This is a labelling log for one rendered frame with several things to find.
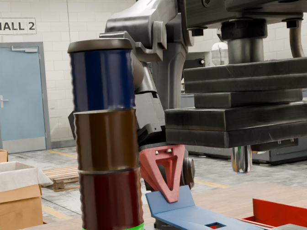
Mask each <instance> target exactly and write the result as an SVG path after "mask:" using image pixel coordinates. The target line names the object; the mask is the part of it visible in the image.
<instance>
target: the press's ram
mask: <svg viewBox="0 0 307 230"><path fill-rule="evenodd" d="M267 36H268V30H267V24H266V23H265V22H263V21H257V22H248V28H244V29H235V23H233V24H228V25H223V26H221V37H222V40H224V41H227V42H228V63H229V65H220V66H211V67H202V68H190V69H184V70H183V76H184V90H185V94H193V93H195V94H194V107H188V108H178V109H169V110H164V117H165V128H166V143H169V144H179V145H190V146H205V147H215V148H226V149H228V148H230V149H231V162H232V168H233V171H234V172H236V173H238V174H246V173H248V172H250V171H251V169H252V165H253V164H252V154H262V153H266V151H269V150H275V149H281V148H286V147H292V146H298V138H299V137H306V136H307V97H305V98H303V96H302V89H307V57H296V58H287V59H278V60H269V61H264V48H263V39H265V38H267Z"/></svg>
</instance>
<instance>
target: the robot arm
mask: <svg viewBox="0 0 307 230"><path fill-rule="evenodd" d="M178 13H181V14H178ZM99 38H125V39H129V40H130V41H131V44H132V47H133V49H132V59H133V61H132V66H133V76H134V82H133V84H134V87H135V90H134V94H135V104H136V106H135V107H129V108H124V109H136V117H137V121H136V124H137V126H138V129H137V134H138V144H139V147H138V152H139V161H140V174H141V177H142V178H143V179H144V183H145V187H146V191H151V192H154V191H160V192H161V193H162V194H163V196H164V197H165V198H166V200H167V201H168V202H169V203H173V202H177V201H178V198H179V187H180V186H185V185H189V188H190V190H191V189H192V188H193V187H194V185H195V183H194V176H195V165H194V161H193V158H188V151H187V150H186V149H185V145H179V144H169V143H166V128H165V117H164V110H169V109H178V108H181V76H182V70H183V66H184V62H185V54H188V47H193V46H194V40H195V37H192V33H191V31H188V30H187V26H186V14H185V0H136V3H135V4H134V5H133V6H131V7H130V8H128V9H125V10H123V11H121V12H120V13H114V14H113V15H112V16H111V17H110V18H108V20H107V22H106V27H105V33H100V34H99ZM150 62H151V66H152V75H151V72H150V69H149V66H148V64H147V63H150ZM119 109H123V108H119ZM88 111H90V110H88ZM78 112H86V111H72V112H71V114H70V115H69V116H68V120H69V124H70V127H71V131H72V134H73V138H74V140H75V139H76V135H75V132H74V131H75V126H74V115H73V113H78ZM169 188H171V191H170V190H169ZM144 230H181V229H178V228H176V227H174V226H171V225H169V224H167V223H165V222H162V221H160V220H157V219H155V221H154V222H153V225H150V226H146V227H144Z"/></svg>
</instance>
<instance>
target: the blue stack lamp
mask: <svg viewBox="0 0 307 230"><path fill-rule="evenodd" d="M69 58H70V62H69V65H70V68H71V70H70V75H71V85H72V91H71V93H72V96H73V99H72V103H73V106H74V107H73V111H88V110H108V109H119V108H129V107H135V106H136V104H135V94H134V90H135V87H134V84H133V82H134V76H133V66H132V61H133V59H132V50H105V51H91V52H79V53H72V54H69Z"/></svg>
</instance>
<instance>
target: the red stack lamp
mask: <svg viewBox="0 0 307 230"><path fill-rule="evenodd" d="M78 175H79V179H78V182H79V192H80V202H81V206H80V209H81V212H82V214H81V219H82V228H83V229H85V230H125V229H130V228H133V227H136V226H139V225H141V224H142V223H143V222H144V219H143V208H142V206H143V201H142V191H141V186H142V184H141V181H140V179H141V174H140V166H139V165H138V166H136V167H131V168H126V169H120V170H111V171H81V170H78Z"/></svg>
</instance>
